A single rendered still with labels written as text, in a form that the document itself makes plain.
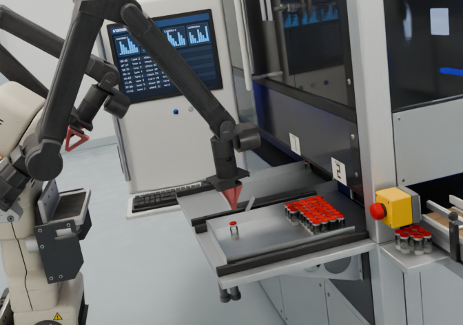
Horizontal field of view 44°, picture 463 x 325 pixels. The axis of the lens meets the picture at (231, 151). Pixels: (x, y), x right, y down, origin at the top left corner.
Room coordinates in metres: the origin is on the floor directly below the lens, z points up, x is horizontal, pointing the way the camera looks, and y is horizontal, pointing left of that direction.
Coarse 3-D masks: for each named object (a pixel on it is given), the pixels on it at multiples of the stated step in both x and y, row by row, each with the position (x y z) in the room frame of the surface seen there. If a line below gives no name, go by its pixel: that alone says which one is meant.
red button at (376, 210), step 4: (372, 204) 1.22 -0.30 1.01; (376, 204) 1.21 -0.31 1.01; (380, 204) 1.21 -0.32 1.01; (372, 208) 1.21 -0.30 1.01; (376, 208) 1.20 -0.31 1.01; (380, 208) 1.20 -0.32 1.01; (372, 212) 1.21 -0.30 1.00; (376, 212) 1.20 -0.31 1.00; (380, 212) 1.20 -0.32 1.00; (372, 216) 1.21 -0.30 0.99; (376, 216) 1.20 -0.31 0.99; (380, 216) 1.20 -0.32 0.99
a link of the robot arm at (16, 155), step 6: (30, 138) 1.27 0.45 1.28; (36, 138) 1.26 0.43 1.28; (24, 144) 1.27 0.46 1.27; (30, 144) 1.25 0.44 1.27; (36, 144) 1.24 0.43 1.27; (18, 150) 1.25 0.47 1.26; (24, 150) 1.26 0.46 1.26; (12, 156) 1.24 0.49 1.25; (18, 156) 1.22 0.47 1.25; (24, 156) 1.22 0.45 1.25; (12, 162) 1.22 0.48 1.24; (18, 162) 1.22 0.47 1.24; (24, 162) 1.22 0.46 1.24; (18, 168) 1.22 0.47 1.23; (24, 168) 1.23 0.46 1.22
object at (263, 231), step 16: (272, 208) 1.55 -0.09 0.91; (208, 224) 1.48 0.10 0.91; (224, 224) 1.52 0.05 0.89; (240, 224) 1.53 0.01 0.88; (256, 224) 1.51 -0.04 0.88; (272, 224) 1.49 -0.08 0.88; (288, 224) 1.47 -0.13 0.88; (224, 240) 1.43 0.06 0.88; (240, 240) 1.42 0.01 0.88; (256, 240) 1.40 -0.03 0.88; (272, 240) 1.39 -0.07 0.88; (288, 240) 1.37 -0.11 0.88; (304, 240) 1.30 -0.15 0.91; (224, 256) 1.29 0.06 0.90; (240, 256) 1.27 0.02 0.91; (256, 256) 1.28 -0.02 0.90
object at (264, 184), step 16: (304, 160) 1.94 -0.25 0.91; (256, 176) 1.90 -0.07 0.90; (272, 176) 1.91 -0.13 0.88; (288, 176) 1.89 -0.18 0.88; (304, 176) 1.86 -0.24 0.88; (240, 192) 1.80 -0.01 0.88; (256, 192) 1.77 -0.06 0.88; (272, 192) 1.75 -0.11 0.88; (288, 192) 1.65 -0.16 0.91; (304, 192) 1.66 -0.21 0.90; (320, 192) 1.68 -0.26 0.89
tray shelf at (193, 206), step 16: (208, 192) 1.85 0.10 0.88; (336, 192) 1.67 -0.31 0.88; (192, 208) 1.72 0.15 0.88; (208, 208) 1.70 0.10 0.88; (224, 208) 1.68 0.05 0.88; (336, 208) 1.55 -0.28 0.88; (352, 208) 1.53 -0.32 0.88; (352, 224) 1.42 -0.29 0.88; (208, 240) 1.46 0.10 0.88; (368, 240) 1.31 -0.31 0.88; (208, 256) 1.36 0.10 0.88; (304, 256) 1.28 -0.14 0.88; (320, 256) 1.26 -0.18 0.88; (336, 256) 1.27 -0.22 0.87; (240, 272) 1.24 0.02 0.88; (256, 272) 1.23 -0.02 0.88; (272, 272) 1.23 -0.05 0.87; (288, 272) 1.24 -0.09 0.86; (224, 288) 1.21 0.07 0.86
